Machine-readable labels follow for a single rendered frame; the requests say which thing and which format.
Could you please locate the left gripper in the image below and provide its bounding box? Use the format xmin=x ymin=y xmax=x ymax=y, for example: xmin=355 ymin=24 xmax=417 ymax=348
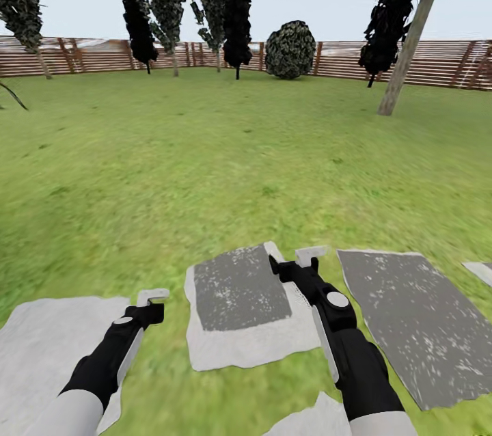
xmin=125 ymin=303 xmax=164 ymax=326

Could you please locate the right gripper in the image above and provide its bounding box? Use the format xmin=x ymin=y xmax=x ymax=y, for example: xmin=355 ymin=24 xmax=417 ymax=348
xmin=269 ymin=255 xmax=323 ymax=294

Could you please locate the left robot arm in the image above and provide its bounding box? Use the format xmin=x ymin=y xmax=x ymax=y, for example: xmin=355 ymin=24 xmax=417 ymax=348
xmin=26 ymin=288 xmax=170 ymax=436

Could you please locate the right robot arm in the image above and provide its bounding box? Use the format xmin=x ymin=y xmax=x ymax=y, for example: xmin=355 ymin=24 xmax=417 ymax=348
xmin=269 ymin=245 xmax=418 ymax=436

